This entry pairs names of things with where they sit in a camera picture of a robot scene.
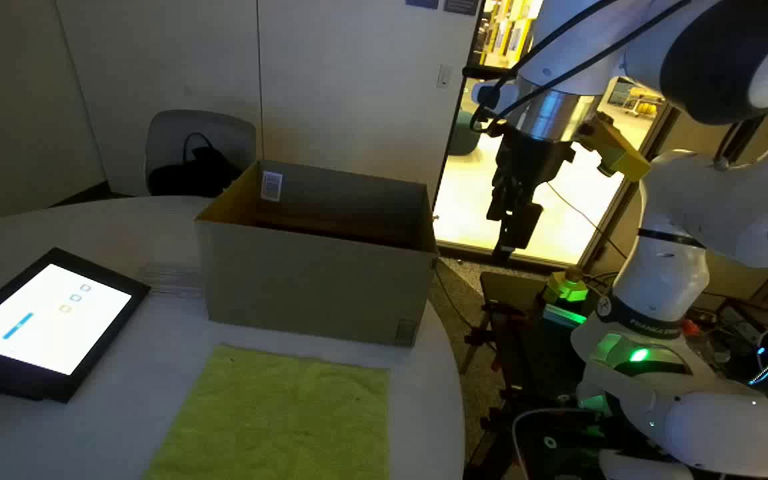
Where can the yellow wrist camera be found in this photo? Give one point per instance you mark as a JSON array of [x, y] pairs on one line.
[[614, 153]]

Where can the black bag on chair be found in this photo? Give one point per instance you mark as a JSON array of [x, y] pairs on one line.
[[202, 171]]

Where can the grey chair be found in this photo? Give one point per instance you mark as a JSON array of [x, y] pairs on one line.
[[234, 137]]

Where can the green towel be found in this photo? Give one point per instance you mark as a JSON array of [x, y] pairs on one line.
[[274, 417]]

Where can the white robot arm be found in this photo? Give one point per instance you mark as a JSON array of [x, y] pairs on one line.
[[707, 56]]

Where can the black tablet with lit screen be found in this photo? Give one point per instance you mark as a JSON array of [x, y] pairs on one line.
[[58, 321]]

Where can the open cardboard box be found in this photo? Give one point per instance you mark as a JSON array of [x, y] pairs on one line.
[[319, 251]]

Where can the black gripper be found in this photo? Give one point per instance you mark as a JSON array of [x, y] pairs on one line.
[[520, 167]]

